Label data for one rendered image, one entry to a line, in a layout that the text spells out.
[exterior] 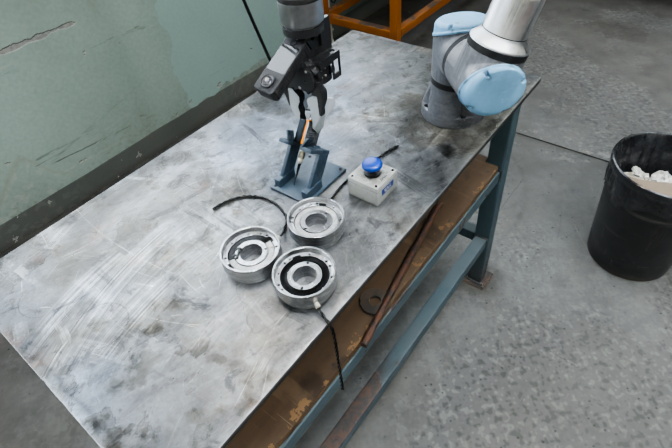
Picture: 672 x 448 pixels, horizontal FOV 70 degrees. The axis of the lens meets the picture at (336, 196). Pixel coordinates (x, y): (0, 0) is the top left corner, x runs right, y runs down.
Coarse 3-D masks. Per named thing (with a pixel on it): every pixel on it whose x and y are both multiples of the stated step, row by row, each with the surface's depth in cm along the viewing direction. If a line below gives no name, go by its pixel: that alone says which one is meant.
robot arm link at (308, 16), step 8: (320, 0) 78; (280, 8) 78; (288, 8) 77; (296, 8) 77; (304, 8) 77; (312, 8) 77; (320, 8) 79; (280, 16) 79; (288, 16) 78; (296, 16) 77; (304, 16) 77; (312, 16) 78; (320, 16) 79; (288, 24) 79; (296, 24) 78; (304, 24) 78; (312, 24) 79
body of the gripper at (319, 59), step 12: (324, 24) 84; (288, 36) 81; (300, 36) 80; (312, 36) 80; (324, 36) 85; (312, 48) 84; (324, 48) 86; (336, 48) 88; (312, 60) 85; (324, 60) 85; (300, 72) 85; (312, 72) 84; (324, 72) 88; (336, 72) 89; (300, 84) 87; (312, 84) 85
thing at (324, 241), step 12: (300, 204) 91; (312, 204) 91; (324, 204) 91; (336, 204) 89; (288, 216) 88; (312, 216) 90; (324, 216) 89; (288, 228) 86; (324, 228) 86; (336, 228) 84; (300, 240) 85; (312, 240) 84; (324, 240) 84; (336, 240) 87
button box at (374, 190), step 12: (360, 168) 95; (384, 168) 95; (348, 180) 94; (360, 180) 93; (372, 180) 92; (384, 180) 92; (396, 180) 96; (360, 192) 94; (372, 192) 92; (384, 192) 93; (372, 204) 94
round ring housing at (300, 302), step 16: (288, 256) 82; (320, 256) 82; (272, 272) 78; (288, 272) 80; (304, 272) 82; (320, 272) 79; (336, 272) 78; (304, 288) 77; (288, 304) 77; (304, 304) 76; (320, 304) 78
